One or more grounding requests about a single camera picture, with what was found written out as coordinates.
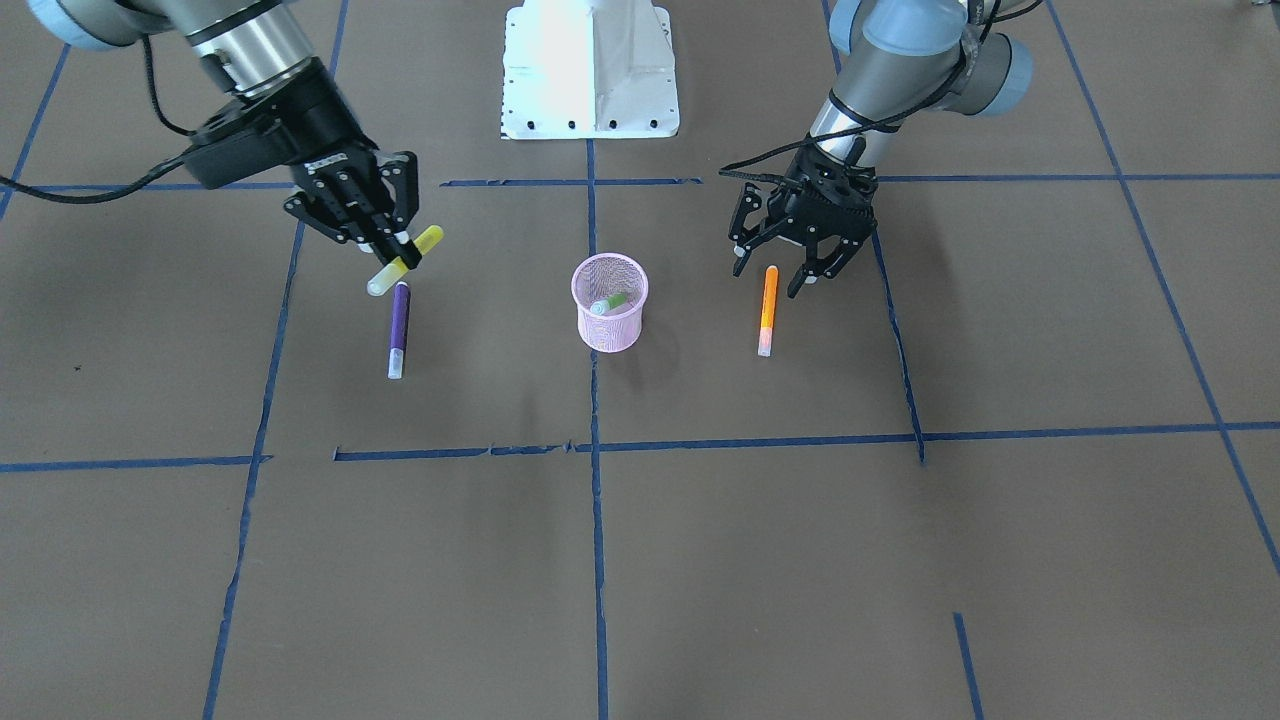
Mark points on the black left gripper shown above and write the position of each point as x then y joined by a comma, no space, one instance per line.
752,212

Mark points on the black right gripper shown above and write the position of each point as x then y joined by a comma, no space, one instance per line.
318,118

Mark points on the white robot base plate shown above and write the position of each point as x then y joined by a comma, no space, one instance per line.
574,70

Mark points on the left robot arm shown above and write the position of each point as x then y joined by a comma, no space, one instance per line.
898,58

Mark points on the yellow highlighter pen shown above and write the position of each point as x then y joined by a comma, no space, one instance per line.
398,268

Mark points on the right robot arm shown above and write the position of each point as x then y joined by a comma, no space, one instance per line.
247,48

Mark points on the orange highlighter pen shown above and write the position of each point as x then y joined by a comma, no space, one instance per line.
767,317

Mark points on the green highlighter pen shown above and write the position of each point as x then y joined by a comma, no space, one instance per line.
609,304

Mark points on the purple highlighter pen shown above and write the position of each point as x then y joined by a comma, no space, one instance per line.
399,312

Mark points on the pink mesh pen holder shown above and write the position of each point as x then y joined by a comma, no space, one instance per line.
609,291

